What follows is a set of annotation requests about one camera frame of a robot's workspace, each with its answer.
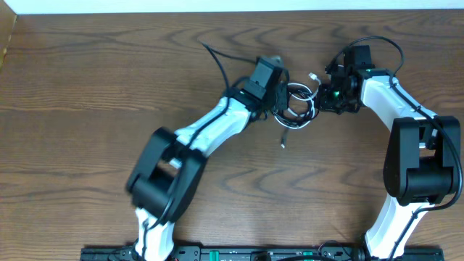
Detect white cable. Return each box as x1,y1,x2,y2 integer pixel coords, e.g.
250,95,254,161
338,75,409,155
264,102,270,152
273,72,322,130

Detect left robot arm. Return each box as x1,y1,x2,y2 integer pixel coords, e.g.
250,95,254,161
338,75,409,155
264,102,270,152
126,57,289,260

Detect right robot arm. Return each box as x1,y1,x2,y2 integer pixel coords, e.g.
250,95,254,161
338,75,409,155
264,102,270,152
315,44,463,260

